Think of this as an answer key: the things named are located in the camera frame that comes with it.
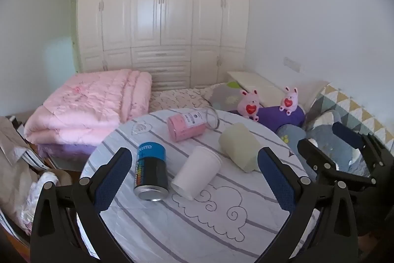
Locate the blue paw print pillow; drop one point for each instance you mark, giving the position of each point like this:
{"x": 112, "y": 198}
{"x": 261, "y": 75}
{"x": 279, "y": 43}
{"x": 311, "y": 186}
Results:
{"x": 291, "y": 134}

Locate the purple folded blanket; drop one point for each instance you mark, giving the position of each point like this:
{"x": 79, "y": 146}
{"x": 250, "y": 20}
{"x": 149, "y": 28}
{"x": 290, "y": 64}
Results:
{"x": 64, "y": 150}

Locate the pale green cup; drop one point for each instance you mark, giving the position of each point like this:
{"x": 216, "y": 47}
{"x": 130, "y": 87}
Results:
{"x": 241, "y": 146}

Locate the grey cushion with green leaf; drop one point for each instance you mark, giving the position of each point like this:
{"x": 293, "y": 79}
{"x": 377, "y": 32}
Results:
{"x": 224, "y": 96}

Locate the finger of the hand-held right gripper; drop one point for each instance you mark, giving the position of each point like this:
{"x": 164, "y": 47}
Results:
{"x": 312, "y": 155}
{"x": 347, "y": 135}

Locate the wall socket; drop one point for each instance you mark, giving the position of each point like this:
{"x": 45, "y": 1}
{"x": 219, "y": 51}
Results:
{"x": 292, "y": 64}

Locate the purple pillow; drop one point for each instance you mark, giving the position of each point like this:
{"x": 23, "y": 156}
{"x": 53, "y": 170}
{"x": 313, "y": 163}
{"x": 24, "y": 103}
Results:
{"x": 274, "y": 116}

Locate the white paper cup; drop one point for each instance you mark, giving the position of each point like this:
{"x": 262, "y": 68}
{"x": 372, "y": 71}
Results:
{"x": 197, "y": 172}

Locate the pink cup with clear lid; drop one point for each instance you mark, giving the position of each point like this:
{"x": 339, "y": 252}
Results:
{"x": 186, "y": 126}

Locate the black spray can blue cap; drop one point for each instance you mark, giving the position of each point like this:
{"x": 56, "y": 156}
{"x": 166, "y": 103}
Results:
{"x": 150, "y": 172}

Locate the pink plush bunny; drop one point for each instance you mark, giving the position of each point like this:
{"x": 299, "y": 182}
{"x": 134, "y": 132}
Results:
{"x": 289, "y": 101}
{"x": 248, "y": 106}

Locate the patterned bed sheet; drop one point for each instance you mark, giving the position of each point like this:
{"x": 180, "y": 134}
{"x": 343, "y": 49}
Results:
{"x": 178, "y": 98}

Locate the beige cloth pile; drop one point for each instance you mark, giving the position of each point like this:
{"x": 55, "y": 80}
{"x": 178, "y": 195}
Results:
{"x": 14, "y": 170}

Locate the white bedside cabinet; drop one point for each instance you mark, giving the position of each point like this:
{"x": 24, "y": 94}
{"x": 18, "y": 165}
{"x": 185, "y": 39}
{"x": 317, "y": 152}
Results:
{"x": 258, "y": 84}

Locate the geometric patterned headboard cushion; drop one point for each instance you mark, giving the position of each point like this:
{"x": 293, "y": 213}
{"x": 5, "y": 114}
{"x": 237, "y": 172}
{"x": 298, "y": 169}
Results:
{"x": 354, "y": 106}

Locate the folded pink quilt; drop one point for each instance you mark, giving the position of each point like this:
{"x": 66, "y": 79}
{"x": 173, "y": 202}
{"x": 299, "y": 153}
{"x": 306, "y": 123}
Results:
{"x": 83, "y": 109}

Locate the white wardrobe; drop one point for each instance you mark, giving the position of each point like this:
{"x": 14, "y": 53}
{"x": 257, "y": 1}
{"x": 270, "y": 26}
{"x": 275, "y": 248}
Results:
{"x": 163, "y": 10}

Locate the striped white tablecloth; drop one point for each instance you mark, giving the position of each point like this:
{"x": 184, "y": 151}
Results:
{"x": 184, "y": 226}

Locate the white plastic bag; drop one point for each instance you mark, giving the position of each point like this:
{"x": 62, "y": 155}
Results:
{"x": 37, "y": 204}

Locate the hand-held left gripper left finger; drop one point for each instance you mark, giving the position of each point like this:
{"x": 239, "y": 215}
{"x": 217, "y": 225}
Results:
{"x": 111, "y": 181}

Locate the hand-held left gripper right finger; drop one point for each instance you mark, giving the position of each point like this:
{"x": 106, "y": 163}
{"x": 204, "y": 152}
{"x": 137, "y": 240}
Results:
{"x": 277, "y": 181}

